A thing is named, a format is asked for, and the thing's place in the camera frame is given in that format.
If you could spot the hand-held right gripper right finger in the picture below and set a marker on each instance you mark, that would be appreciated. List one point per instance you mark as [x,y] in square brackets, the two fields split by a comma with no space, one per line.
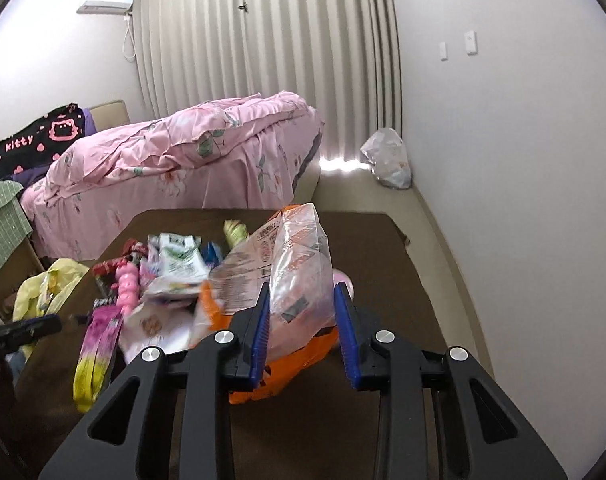
[345,340]

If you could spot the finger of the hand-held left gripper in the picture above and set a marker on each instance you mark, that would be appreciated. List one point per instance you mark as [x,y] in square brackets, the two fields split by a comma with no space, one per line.
[18,334]

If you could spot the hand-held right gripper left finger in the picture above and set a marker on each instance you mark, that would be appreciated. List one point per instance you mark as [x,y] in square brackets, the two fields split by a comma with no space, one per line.
[260,340]

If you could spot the yellow plastic bag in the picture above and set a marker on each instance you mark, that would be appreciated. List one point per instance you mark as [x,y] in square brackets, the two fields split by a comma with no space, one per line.
[58,280]

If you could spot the orange clear snack bag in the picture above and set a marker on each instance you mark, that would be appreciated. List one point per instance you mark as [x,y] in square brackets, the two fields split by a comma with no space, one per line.
[293,260]

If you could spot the green white carton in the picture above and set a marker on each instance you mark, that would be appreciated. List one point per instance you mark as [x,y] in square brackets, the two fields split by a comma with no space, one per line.
[178,257]

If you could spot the pink cup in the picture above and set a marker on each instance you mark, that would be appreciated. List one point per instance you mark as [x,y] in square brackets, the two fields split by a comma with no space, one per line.
[344,280]

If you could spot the pink yellow tie-dye wrapper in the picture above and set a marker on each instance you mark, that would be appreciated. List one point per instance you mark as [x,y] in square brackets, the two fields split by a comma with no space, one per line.
[95,355]

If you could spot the blue crumpled wrapper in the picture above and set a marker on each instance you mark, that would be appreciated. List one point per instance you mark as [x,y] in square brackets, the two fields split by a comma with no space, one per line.
[212,252]

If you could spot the green checked cloth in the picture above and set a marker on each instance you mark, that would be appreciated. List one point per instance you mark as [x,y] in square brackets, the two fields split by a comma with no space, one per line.
[0,230]

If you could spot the white printed paper wrapper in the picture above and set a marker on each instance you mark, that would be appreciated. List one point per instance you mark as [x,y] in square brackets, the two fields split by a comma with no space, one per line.
[153,325]

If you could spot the pale green wrapper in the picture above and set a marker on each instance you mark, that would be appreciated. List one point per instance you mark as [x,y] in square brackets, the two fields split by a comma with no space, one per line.
[234,232]

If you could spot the pink caterpillar toy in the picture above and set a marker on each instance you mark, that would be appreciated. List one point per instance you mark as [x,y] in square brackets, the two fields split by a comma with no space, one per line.
[128,287]

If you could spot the dark red snack wrapper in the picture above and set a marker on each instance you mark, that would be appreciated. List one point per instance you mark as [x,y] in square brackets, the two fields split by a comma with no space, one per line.
[133,249]

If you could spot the clear plastic floor bag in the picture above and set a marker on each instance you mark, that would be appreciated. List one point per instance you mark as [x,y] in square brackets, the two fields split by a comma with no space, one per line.
[388,160]

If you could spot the black pink printed blanket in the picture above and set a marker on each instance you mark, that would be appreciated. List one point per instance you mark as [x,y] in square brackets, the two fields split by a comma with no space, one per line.
[38,140]

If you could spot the pink floral duvet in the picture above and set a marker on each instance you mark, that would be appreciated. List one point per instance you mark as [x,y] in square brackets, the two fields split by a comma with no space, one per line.
[183,160]

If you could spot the purple pillow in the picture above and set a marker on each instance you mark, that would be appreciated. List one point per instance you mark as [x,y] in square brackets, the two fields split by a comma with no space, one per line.
[89,122]

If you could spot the beige headboard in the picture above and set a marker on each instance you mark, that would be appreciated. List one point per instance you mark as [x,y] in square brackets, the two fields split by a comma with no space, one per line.
[113,115]

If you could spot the beige pleated curtain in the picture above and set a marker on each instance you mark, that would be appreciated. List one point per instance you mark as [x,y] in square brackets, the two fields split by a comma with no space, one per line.
[283,35]

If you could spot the white air conditioner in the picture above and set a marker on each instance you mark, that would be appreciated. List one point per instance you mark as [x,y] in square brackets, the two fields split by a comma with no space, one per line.
[105,6]

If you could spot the white wall switch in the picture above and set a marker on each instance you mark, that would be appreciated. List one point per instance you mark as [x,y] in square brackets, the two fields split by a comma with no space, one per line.
[443,50]

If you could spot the white wall socket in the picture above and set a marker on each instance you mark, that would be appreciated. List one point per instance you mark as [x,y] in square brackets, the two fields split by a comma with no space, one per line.
[470,42]

